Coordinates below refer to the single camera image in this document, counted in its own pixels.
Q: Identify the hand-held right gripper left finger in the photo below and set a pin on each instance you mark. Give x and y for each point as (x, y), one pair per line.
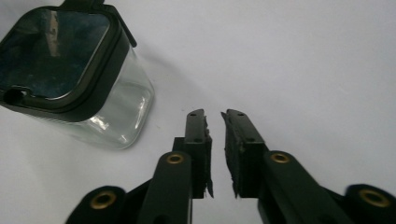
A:
(195, 149)

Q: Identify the clear glass jar black lid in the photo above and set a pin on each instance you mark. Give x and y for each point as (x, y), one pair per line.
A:
(71, 71)

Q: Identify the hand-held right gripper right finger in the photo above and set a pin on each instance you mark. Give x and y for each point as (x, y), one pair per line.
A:
(244, 149)

